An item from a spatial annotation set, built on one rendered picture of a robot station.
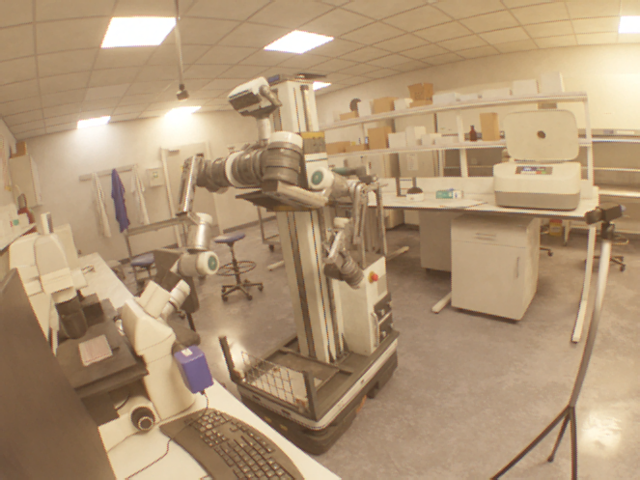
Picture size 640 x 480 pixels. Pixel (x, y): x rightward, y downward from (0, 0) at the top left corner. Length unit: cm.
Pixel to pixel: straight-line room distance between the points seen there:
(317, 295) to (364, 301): 25
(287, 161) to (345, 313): 94
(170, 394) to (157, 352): 13
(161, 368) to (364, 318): 111
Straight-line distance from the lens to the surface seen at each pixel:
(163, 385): 94
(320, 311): 163
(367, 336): 178
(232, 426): 88
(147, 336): 87
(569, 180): 230
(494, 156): 479
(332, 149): 392
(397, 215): 580
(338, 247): 130
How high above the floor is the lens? 135
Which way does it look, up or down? 14 degrees down
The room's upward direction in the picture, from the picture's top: 8 degrees counter-clockwise
